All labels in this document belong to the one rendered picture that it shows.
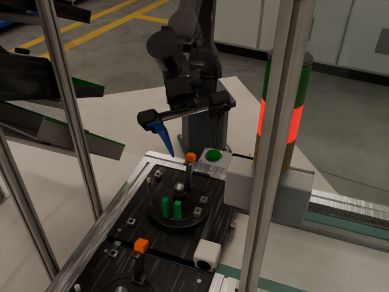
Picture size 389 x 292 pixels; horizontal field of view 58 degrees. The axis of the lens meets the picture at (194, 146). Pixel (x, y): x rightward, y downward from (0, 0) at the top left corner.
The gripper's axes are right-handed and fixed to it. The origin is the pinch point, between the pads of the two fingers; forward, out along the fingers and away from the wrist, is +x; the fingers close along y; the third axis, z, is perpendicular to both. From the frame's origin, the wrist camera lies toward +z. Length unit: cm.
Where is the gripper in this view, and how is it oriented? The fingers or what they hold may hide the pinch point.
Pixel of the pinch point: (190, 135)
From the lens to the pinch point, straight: 68.9
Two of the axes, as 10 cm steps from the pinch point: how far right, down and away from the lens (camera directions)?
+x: 2.1, 9.4, -2.5
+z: -1.3, -2.2, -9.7
